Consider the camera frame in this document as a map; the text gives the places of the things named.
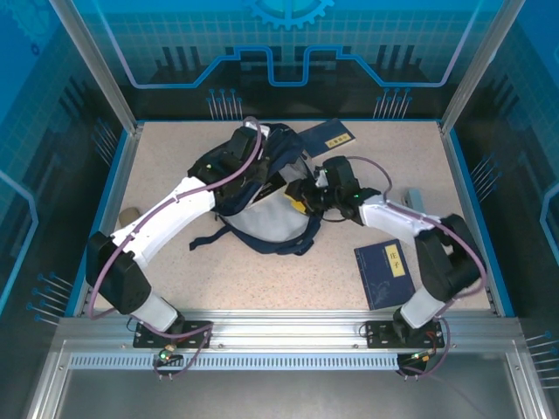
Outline grey pencil case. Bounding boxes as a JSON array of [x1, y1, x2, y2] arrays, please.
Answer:
[[404, 187, 427, 216]]

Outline aluminium side rail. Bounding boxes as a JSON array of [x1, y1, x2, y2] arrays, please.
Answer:
[[72, 124, 145, 318], [438, 121, 516, 318]]

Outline grey metal panel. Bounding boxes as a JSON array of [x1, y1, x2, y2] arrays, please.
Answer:
[[52, 370, 525, 419]]

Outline navy blue backpack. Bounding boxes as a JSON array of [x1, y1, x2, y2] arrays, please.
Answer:
[[188, 122, 324, 257]]

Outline blue book wide yellow label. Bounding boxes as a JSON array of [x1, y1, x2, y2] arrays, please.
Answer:
[[299, 120, 355, 161]]

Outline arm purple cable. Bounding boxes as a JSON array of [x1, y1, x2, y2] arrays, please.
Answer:
[[89, 116, 264, 381], [353, 156, 488, 381]]

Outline aluminium front rail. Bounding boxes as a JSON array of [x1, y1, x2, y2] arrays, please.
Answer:
[[56, 308, 525, 355]]

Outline aluminium frame post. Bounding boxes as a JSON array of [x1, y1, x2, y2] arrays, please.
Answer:
[[438, 0, 523, 136], [47, 0, 145, 134]]

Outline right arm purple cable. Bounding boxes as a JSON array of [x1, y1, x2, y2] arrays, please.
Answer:
[[353, 156, 488, 381]]

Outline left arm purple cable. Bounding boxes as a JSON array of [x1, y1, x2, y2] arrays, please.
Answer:
[[89, 116, 264, 381]]

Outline slotted grey cable duct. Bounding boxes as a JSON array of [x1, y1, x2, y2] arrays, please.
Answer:
[[68, 354, 423, 372]]

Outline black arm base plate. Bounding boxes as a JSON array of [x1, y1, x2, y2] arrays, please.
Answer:
[[364, 319, 446, 350], [133, 320, 215, 350]]

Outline cable connector with green light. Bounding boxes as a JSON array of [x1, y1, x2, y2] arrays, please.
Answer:
[[155, 344, 184, 367], [405, 348, 438, 366]]

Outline blue book with bird drawing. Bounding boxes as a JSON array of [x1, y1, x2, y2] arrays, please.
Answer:
[[353, 238, 417, 311]]

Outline brown cardboard roll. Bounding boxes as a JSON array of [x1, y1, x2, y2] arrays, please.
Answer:
[[120, 207, 143, 228]]

